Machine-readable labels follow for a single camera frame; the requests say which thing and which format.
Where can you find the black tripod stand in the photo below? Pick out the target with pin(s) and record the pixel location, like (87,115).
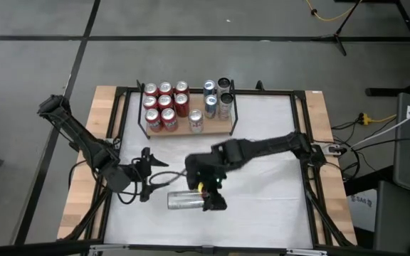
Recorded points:
(336,37)

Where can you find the teal silver beverage can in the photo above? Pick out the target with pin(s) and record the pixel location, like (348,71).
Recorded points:
(209,86)

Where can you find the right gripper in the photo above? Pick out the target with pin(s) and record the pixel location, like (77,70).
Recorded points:
(205,174)

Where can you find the red beverage can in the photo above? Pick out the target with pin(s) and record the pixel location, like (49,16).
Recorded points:
(164,102)
(182,86)
(149,102)

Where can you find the white table cover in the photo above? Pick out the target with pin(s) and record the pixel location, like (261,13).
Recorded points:
(205,227)

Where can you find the silver aluminium rail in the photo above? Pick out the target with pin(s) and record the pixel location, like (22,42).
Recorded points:
(306,252)
(109,247)

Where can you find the red Coke Zero can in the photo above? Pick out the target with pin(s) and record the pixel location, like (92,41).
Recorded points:
(181,103)

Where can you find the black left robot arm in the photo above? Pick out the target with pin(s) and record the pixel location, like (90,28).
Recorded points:
(84,140)

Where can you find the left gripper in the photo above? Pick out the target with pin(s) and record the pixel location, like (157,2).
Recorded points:
(141,176)

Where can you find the wooden table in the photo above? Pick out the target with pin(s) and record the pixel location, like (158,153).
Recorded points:
(77,213)

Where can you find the white labelled box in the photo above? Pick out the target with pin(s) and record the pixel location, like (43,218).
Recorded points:
(361,213)

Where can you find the wooden shelf with black frame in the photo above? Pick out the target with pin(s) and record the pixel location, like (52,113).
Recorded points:
(212,126)

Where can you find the red Coca-Cola can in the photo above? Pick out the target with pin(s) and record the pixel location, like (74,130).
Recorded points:
(165,87)
(151,89)

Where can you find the black metal stand frame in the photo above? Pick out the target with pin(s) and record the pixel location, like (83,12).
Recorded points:
(386,91)

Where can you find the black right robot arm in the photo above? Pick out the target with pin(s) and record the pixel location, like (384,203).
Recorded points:
(262,145)

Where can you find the red Fanta can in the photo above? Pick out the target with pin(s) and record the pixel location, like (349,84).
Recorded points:
(153,119)
(169,119)

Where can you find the white Celsius can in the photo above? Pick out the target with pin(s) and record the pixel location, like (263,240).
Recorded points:
(223,85)
(225,105)
(185,200)

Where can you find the blue silver Red Bull can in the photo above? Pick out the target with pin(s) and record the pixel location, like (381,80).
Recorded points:
(210,105)

